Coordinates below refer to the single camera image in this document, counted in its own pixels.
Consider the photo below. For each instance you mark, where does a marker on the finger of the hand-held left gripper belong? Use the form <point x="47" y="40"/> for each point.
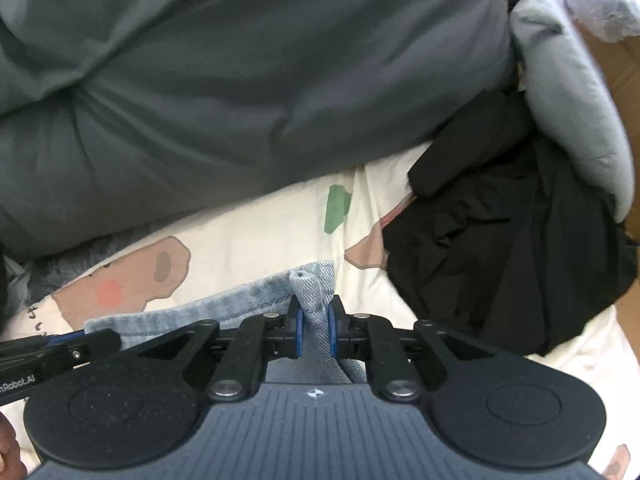
<point x="95" y="345"/>

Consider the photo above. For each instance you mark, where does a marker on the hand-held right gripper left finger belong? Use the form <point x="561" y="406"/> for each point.
<point x="298" y="330"/>

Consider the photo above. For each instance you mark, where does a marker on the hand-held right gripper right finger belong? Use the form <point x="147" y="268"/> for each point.
<point x="332" y="330"/>

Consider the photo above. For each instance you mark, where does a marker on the light blue jeans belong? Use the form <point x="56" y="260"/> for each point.
<point x="225" y="305"/>

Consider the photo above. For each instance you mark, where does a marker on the person's left hand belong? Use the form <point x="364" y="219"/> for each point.
<point x="6" y="440"/>

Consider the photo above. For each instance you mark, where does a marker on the bear printed bedsheet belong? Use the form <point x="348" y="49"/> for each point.
<point x="250" y="240"/>

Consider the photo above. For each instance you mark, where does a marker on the black garment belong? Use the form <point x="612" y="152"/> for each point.
<point x="500" y="250"/>

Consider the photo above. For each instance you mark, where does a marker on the grey neck pillow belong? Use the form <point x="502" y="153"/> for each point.
<point x="565" y="85"/>

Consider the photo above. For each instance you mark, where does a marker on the folded cardboard sheet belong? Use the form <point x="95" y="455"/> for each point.
<point x="617" y="70"/>

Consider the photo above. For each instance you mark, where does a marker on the white pillow in plastic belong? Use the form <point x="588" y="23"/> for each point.
<point x="605" y="10"/>

